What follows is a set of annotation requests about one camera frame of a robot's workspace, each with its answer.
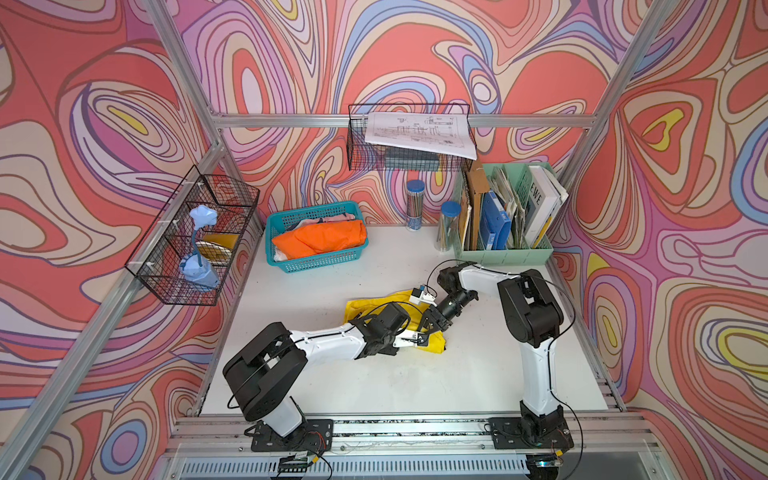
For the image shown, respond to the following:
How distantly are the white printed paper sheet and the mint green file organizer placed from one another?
4.6 inches

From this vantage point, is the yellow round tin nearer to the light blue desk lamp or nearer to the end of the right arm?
the light blue desk lamp

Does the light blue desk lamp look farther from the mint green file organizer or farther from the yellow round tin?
the mint green file organizer

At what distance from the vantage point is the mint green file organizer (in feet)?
3.12

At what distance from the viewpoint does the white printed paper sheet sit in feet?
2.52
